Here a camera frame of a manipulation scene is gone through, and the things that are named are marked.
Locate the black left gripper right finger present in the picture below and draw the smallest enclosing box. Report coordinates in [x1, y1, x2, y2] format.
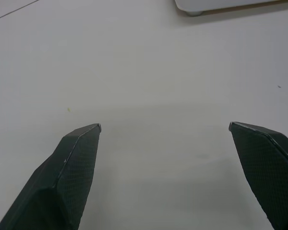
[228, 121, 288, 230]

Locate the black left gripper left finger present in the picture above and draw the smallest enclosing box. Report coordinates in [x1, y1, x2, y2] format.
[0, 123, 102, 230]

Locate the white board with round foot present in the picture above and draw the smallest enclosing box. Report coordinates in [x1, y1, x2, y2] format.
[174, 0, 288, 16]

